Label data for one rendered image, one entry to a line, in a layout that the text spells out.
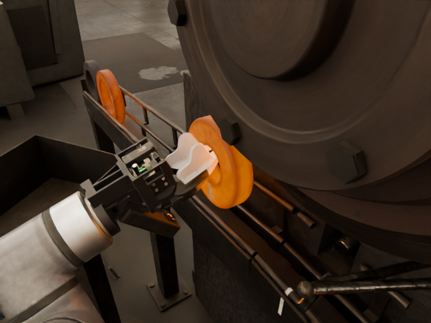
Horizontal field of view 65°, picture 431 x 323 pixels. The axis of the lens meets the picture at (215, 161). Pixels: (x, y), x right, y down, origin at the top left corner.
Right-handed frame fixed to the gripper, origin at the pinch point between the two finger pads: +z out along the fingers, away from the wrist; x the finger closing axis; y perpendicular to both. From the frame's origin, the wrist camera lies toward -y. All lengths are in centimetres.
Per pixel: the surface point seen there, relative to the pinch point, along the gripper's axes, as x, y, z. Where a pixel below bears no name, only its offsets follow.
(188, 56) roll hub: -9.0, 21.4, -3.2
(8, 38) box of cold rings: 218, -24, -26
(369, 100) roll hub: -27.8, 23.7, -1.4
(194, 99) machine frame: 23.1, -4.6, 8.0
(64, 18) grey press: 272, -41, 17
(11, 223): 32, -15, -40
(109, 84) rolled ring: 65, -12, -2
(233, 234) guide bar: -5.8, -13.0, -4.1
